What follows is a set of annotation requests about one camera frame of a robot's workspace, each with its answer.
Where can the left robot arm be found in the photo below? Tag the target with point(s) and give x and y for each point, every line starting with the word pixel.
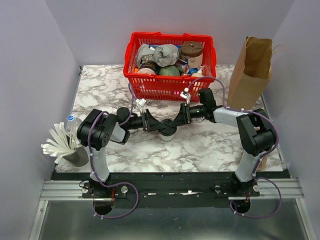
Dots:
pixel 99 128

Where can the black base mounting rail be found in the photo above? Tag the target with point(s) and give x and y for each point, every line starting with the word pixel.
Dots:
pixel 170 189

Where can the clear plastic water bottle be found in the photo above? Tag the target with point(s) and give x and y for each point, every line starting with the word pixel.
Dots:
pixel 72 124

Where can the cardboard cup carrier tray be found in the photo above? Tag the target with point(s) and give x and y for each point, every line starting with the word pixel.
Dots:
pixel 262 162

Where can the white paper coffee cup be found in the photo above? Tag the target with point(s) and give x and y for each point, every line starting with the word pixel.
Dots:
pixel 166 138

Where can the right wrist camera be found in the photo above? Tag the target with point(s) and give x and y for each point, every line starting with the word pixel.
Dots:
pixel 186 95

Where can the brown lidded round tub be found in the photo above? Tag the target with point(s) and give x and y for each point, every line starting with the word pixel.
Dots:
pixel 192 53

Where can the brown paper bag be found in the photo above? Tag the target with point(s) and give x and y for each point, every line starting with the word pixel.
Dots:
pixel 252 73

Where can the grey straw holder cup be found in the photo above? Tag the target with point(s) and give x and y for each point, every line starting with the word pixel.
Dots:
pixel 79 158

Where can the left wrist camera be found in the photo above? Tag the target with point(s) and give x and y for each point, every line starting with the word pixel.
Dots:
pixel 140 102

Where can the blue snack packet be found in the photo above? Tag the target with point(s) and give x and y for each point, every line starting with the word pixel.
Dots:
pixel 193 71

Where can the grey crumpled foil bag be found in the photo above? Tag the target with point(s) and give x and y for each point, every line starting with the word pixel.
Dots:
pixel 163 55

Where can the black coffee cup lid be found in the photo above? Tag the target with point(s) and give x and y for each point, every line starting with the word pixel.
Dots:
pixel 168 130

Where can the dark lidded jar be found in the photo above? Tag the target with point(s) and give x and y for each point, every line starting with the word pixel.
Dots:
pixel 149 68

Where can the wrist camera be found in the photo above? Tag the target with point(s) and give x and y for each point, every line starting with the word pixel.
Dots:
pixel 140 102
pixel 186 95

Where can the green textured ball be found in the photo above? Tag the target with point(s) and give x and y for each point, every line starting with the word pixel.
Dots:
pixel 169 71

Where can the red drink can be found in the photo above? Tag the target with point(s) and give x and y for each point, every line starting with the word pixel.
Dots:
pixel 182 67

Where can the aluminium frame rail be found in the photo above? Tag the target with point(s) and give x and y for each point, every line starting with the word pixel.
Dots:
pixel 69 190

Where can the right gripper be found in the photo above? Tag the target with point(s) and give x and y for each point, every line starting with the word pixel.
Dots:
pixel 183 116

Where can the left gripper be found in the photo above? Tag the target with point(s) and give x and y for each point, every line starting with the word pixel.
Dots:
pixel 149 123

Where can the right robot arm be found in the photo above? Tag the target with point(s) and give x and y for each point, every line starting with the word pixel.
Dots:
pixel 258 135

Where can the white pump bottle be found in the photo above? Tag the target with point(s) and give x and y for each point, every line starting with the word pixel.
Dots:
pixel 199 72

